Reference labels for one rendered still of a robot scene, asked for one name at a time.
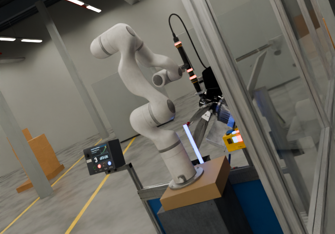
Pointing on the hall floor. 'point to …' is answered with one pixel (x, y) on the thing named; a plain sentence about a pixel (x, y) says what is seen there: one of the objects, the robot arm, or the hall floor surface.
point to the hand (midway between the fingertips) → (181, 68)
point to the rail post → (153, 217)
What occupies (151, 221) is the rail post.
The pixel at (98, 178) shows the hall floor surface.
